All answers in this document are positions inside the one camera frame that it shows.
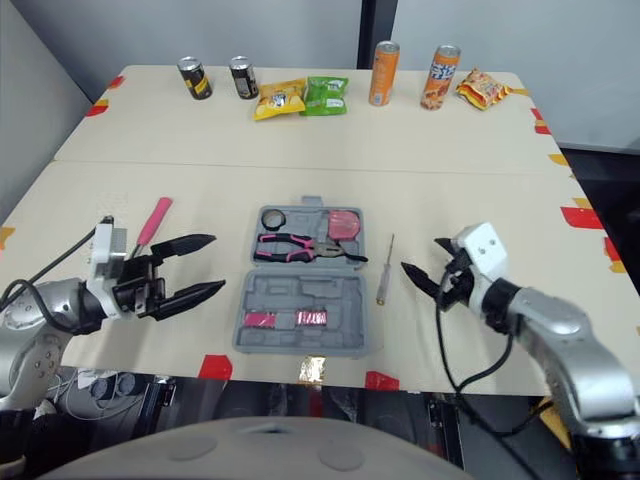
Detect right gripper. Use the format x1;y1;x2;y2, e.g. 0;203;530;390
400;237;477;312

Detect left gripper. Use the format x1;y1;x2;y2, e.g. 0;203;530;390
112;233;228;322

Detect clear handle screwdriver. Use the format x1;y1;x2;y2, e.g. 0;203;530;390
375;232;397;307

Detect pink tape measure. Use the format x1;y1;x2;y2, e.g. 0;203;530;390
327;209;362;243

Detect black tape roll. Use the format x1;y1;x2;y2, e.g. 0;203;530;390
261;209;289;232

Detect red tape patch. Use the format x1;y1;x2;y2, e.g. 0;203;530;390
198;353;234;381
364;370;402;392
559;205;606;231

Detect pink and black pliers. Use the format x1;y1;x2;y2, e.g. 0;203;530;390
252;231;369;265

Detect grey tool case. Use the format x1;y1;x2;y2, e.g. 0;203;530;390
230;195;372;361

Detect gold foil patch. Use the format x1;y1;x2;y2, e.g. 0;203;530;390
296;355;328;384

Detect orange red snack pack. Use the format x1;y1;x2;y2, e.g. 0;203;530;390
454;67;514;112

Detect orange printed drink can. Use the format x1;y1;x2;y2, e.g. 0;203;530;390
419;44;462;112

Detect black drink can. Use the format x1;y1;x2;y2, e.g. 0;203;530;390
228;55;260;101
177;55;214;102

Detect yellow snack pack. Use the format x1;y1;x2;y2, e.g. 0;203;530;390
251;79;308;123

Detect robot body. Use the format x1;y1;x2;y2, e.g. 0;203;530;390
34;416;476;480

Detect plain orange drink can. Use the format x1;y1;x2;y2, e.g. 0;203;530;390
368;40;401;108

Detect green snack pack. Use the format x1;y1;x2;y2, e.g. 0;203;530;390
299;75;350;118

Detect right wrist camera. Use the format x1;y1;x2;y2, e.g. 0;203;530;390
451;222;510;282

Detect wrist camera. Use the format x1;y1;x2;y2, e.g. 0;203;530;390
85;222;132;321
451;222;510;282

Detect pink handle screwdriver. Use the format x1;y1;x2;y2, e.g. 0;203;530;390
130;196;174;259

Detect black cable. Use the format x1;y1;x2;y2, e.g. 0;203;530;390
0;215;115;307
433;294;554;437

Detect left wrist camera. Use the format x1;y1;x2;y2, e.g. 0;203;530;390
85;222;132;321

